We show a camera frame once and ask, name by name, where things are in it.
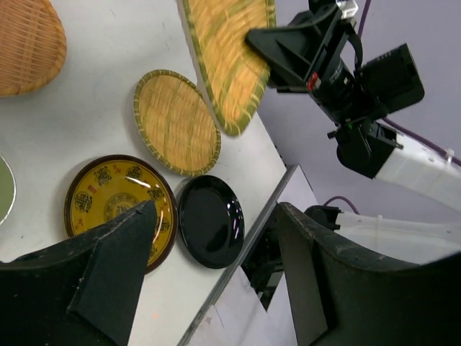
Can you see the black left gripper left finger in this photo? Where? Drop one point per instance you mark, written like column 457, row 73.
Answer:
column 81, row 291

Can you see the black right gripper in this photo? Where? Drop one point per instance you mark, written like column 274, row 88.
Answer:
column 386, row 84

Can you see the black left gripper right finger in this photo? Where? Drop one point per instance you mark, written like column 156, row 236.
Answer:
column 342, row 293

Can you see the square green-rimmed bamboo tray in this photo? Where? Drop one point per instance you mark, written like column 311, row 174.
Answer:
column 231, row 76

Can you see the round orange woven plate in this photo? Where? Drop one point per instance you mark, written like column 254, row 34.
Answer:
column 33, row 46

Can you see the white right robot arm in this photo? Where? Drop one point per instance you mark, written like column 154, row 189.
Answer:
column 320, row 54

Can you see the yellow ornate round plate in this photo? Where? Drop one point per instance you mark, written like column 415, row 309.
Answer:
column 109, row 186

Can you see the round green-rimmed bamboo plate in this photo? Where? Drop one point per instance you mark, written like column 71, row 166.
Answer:
column 175, row 123

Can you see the green square panda dish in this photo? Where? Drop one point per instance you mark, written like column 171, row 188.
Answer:
column 8, row 190

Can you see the black round plate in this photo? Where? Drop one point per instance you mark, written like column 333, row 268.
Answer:
column 211, row 221

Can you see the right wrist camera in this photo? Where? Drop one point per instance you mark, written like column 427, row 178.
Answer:
column 348, row 8

